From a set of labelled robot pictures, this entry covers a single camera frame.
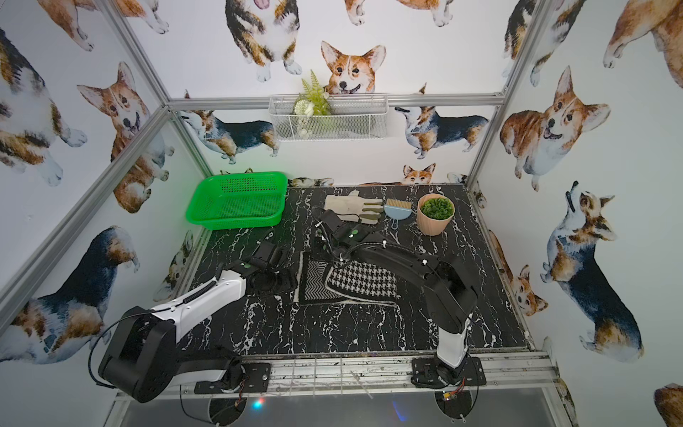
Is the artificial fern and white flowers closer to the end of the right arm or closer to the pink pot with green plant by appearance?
the end of the right arm

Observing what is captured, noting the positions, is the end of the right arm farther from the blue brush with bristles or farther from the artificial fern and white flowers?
the blue brush with bristles

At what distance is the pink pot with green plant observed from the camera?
→ 1.00 m

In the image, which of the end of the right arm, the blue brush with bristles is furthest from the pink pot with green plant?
the end of the right arm

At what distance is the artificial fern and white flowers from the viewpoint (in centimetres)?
82

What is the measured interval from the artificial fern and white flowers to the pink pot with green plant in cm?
49

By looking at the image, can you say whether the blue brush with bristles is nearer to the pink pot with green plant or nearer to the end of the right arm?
the pink pot with green plant

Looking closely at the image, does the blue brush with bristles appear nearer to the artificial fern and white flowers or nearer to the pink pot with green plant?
the pink pot with green plant

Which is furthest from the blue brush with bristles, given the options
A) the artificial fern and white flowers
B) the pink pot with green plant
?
the artificial fern and white flowers
